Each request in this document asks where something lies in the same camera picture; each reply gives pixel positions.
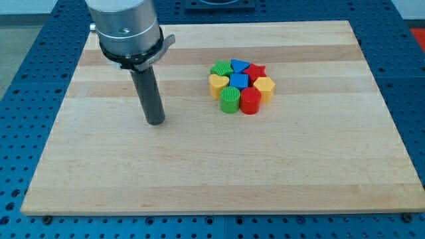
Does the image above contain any black clamp ring mount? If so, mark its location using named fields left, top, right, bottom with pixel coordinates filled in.
left=99, top=28, right=175, bottom=72

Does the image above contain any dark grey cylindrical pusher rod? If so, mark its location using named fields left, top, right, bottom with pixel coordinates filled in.
left=130, top=68, right=165, bottom=125

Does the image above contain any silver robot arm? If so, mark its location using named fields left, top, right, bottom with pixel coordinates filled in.
left=86, top=0, right=175, bottom=125

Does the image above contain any yellow heart block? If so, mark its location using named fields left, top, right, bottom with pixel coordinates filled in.
left=209, top=74, right=230, bottom=100

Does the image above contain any green star block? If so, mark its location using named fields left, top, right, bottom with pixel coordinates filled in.
left=210, top=60, right=234, bottom=76

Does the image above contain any green cylinder block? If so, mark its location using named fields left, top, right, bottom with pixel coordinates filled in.
left=220, top=86, right=240, bottom=114

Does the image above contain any blue pentagon block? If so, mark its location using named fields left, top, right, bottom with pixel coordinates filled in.
left=230, top=59, right=250, bottom=74

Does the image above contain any blue cube block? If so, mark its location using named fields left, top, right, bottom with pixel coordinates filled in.
left=229, top=74, right=249, bottom=91

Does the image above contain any red cylinder block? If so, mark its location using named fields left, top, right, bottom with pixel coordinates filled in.
left=240, top=87, right=261, bottom=115

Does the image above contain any red star block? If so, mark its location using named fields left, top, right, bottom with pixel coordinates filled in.
left=242, top=63, right=267, bottom=85

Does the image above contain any blue perforated metal table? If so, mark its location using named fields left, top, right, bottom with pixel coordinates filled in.
left=1, top=0, right=424, bottom=238

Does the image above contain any yellow hexagon block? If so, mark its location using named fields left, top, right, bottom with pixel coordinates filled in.
left=253, top=77, right=276, bottom=103

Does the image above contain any light wooden board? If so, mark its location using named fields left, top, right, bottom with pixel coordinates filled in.
left=21, top=21, right=424, bottom=216

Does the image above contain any dark square base plate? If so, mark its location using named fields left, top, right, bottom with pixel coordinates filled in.
left=183, top=0, right=256, bottom=11

